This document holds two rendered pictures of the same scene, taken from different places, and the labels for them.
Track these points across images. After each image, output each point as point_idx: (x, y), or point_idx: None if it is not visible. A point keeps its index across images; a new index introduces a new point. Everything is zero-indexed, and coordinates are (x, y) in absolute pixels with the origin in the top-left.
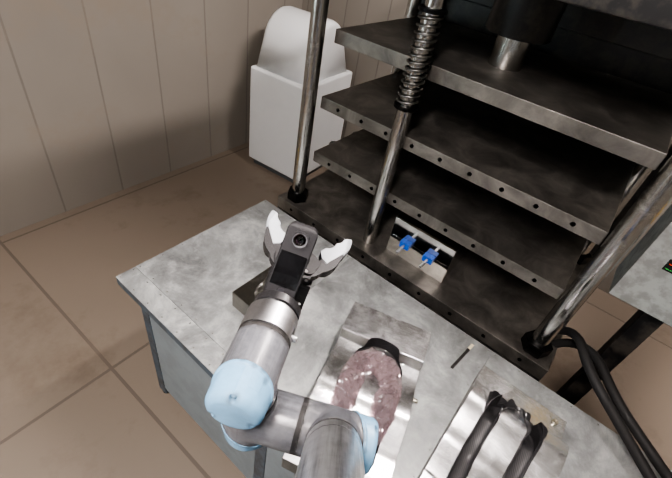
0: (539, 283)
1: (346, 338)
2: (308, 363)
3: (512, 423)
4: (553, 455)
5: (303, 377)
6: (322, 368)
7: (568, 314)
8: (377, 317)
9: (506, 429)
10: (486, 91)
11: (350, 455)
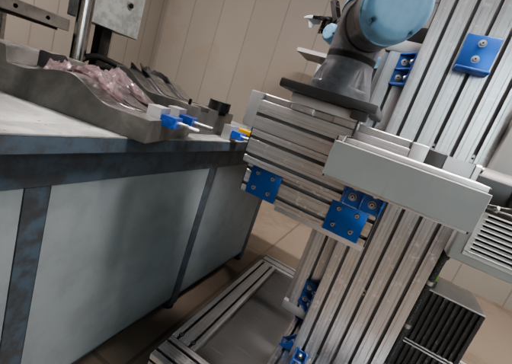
0: (52, 19)
1: (15, 61)
2: (10, 101)
3: (152, 75)
4: (171, 81)
5: (31, 109)
6: (27, 102)
7: (88, 33)
8: (8, 41)
9: (155, 78)
10: None
11: None
